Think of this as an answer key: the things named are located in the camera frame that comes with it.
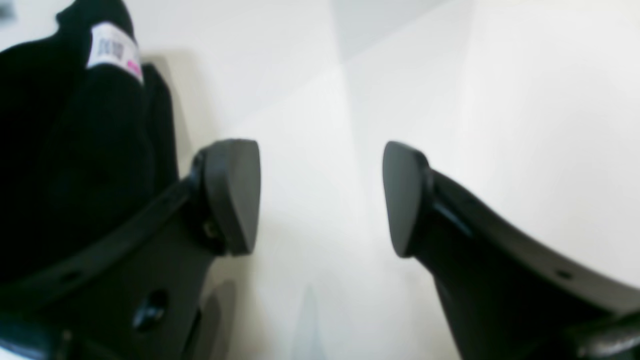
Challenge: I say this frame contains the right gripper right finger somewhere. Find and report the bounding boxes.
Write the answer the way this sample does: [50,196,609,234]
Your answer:
[382,141,640,360]

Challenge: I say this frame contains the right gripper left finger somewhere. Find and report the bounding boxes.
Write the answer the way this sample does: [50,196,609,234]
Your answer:
[1,139,261,360]

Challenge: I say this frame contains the white shirt label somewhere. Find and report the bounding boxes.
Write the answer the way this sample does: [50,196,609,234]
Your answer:
[86,22,144,84]

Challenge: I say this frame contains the black T-shirt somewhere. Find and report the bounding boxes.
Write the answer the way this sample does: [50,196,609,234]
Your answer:
[1,0,178,283]

